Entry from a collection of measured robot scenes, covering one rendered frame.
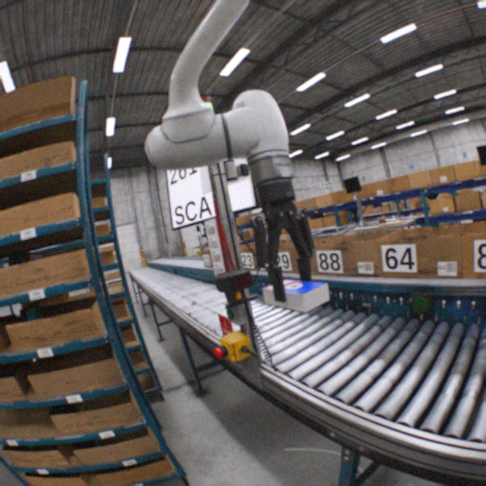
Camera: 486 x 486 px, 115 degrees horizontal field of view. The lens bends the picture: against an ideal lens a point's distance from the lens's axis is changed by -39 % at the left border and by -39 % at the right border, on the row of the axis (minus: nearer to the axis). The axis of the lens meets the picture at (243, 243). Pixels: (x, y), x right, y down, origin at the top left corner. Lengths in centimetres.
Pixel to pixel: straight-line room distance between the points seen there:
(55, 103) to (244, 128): 90
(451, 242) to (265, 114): 75
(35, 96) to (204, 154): 92
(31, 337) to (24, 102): 93
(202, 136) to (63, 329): 76
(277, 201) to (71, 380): 91
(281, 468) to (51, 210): 151
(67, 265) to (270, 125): 75
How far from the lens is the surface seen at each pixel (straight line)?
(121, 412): 107
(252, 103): 52
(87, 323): 91
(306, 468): 140
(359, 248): 112
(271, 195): 47
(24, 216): 96
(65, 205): 92
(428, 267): 100
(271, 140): 49
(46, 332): 96
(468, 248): 95
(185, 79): 50
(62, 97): 118
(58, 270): 91
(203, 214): 97
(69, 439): 117
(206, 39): 51
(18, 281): 97
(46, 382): 105
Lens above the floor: 119
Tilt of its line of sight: 3 degrees down
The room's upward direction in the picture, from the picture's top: 11 degrees counter-clockwise
